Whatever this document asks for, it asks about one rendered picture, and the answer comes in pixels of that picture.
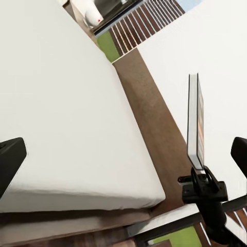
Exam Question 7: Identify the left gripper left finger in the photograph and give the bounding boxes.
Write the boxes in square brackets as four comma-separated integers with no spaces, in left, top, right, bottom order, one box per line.
[0,137,27,198]

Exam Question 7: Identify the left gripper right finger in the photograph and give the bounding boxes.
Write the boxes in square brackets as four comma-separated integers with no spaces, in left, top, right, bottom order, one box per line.
[231,137,247,178]

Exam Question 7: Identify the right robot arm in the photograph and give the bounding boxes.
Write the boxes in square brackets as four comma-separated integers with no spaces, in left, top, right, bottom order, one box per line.
[178,165,247,247]

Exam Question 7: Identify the hardback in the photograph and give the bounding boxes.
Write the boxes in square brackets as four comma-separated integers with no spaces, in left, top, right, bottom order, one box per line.
[186,73,204,172]

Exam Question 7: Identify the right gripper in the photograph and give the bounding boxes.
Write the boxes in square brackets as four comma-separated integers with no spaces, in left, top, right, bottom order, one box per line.
[182,165,228,219]

